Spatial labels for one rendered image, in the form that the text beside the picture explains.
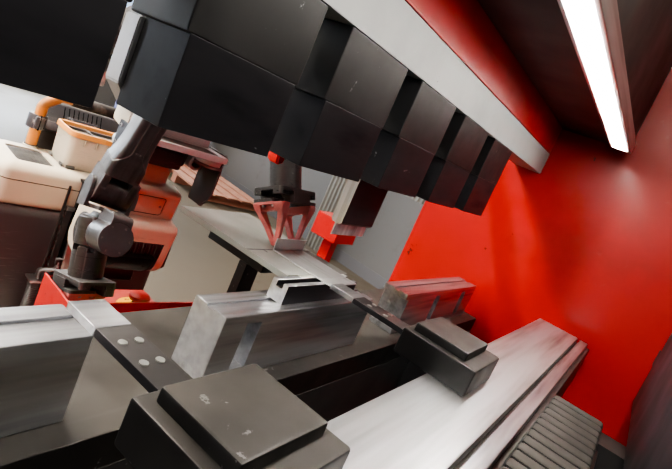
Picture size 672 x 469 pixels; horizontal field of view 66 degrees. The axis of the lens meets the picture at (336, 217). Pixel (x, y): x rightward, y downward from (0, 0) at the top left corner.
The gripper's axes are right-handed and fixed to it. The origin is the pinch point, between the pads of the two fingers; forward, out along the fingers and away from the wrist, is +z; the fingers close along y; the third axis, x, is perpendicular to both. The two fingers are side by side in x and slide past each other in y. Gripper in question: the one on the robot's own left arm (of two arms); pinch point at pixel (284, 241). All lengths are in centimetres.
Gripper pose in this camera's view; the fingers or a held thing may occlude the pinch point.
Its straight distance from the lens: 92.4
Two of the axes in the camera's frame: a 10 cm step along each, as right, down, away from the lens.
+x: -8.4, 0.6, 5.4
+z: 0.0, 9.9, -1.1
